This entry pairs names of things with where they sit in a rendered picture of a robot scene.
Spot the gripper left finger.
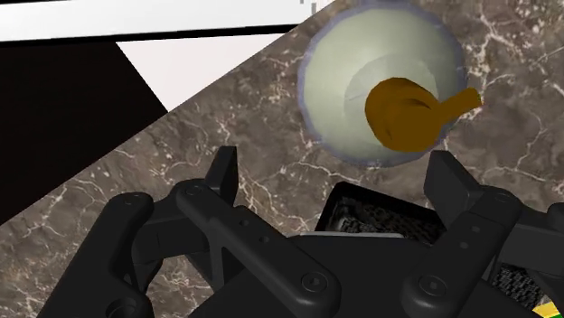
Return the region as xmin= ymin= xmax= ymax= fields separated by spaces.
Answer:
xmin=37 ymin=145 xmax=343 ymax=318

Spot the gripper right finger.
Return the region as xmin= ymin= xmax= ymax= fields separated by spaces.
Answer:
xmin=399 ymin=149 xmax=564 ymax=318

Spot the black mesh basket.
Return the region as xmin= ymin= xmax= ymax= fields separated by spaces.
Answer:
xmin=314 ymin=180 xmax=549 ymax=310

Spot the yellow and green object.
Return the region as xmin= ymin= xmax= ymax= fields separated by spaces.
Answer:
xmin=531 ymin=302 xmax=564 ymax=318

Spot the brown chicken drumstick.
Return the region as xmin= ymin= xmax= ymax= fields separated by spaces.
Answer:
xmin=364 ymin=77 xmax=484 ymax=154

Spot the pale green bowl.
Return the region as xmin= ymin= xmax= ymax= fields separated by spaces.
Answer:
xmin=297 ymin=0 xmax=468 ymax=168

